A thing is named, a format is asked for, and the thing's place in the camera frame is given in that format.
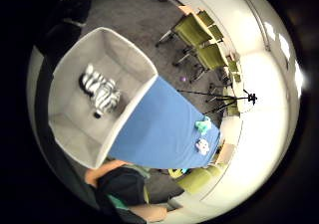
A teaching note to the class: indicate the zebra soft toy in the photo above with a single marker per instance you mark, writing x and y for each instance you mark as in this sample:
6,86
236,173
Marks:
101,91

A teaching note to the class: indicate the grey fabric storage bin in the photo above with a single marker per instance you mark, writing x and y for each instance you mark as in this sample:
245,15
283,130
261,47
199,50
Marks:
83,131

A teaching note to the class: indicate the green office chair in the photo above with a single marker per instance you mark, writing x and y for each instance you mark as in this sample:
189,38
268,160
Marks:
206,18
216,32
210,56
191,30

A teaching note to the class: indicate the small purple ball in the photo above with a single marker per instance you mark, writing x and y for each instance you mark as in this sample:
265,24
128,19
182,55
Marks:
182,79

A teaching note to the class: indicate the long wooden table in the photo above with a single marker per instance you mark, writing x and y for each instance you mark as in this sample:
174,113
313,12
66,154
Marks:
212,35

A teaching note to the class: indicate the blue tablecloth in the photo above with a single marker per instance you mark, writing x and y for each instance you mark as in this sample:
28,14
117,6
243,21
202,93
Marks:
159,131

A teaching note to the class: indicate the teal soft toy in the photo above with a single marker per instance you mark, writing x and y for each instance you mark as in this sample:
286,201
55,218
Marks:
202,125

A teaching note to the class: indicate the the person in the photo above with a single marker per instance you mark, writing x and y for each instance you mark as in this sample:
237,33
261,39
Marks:
123,187

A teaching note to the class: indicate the ceiling light panel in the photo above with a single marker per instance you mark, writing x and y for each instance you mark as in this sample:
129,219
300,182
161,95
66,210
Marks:
284,46
269,31
298,78

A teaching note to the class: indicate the green armchair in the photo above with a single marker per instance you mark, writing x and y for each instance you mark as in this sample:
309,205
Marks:
199,180

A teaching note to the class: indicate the black camera tripod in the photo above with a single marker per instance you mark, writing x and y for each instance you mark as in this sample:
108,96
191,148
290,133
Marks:
229,98

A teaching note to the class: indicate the small black camera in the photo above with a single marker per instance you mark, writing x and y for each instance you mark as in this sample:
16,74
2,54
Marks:
252,98

